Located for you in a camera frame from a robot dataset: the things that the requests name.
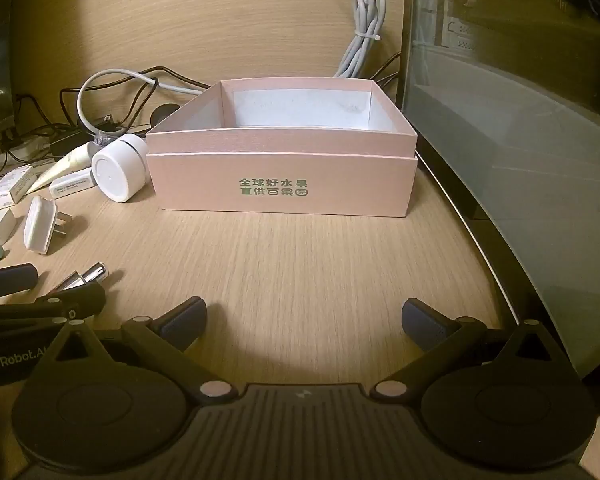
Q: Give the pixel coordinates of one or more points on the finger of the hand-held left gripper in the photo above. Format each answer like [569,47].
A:
[80,300]
[10,281]

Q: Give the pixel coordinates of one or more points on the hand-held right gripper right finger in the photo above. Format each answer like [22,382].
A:
[427,325]

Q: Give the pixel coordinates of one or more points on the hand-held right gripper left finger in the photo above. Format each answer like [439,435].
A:
[185,327]

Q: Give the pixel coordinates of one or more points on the white round jar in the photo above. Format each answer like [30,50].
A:
[117,175]

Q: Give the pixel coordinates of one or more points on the pink cardboard box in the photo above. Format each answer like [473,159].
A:
[280,170]

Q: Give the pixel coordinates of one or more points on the white plug charger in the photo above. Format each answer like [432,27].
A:
[37,225]

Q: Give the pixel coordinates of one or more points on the white printed carton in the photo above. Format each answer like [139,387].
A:
[10,187]

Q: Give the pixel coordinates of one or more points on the white power strip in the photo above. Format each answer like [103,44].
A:
[17,151]

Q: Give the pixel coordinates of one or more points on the cream squeeze tube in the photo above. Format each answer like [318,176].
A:
[70,160]

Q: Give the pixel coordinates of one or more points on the black power adapter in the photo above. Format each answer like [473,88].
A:
[64,141]

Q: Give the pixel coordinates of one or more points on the glass-sided computer case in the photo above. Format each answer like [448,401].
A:
[505,110]

